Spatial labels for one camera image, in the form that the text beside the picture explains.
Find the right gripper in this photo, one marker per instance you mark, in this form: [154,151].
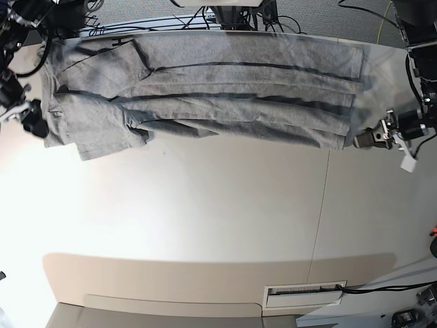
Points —
[29,114]

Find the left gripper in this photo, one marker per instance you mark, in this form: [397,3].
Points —
[384,135]

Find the grey T-shirt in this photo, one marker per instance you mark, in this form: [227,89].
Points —
[106,95]

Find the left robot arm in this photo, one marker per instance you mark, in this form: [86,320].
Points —
[416,21]

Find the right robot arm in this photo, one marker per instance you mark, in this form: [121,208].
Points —
[18,19]

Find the orange black object right edge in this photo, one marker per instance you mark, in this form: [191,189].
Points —
[433,232]

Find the black device bottom right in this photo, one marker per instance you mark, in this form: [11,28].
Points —
[406,318]

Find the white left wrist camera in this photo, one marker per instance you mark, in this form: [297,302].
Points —
[408,164]

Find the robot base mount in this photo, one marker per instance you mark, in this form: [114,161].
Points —
[239,18]

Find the white table cable grommet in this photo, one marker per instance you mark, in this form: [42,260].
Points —
[299,296]

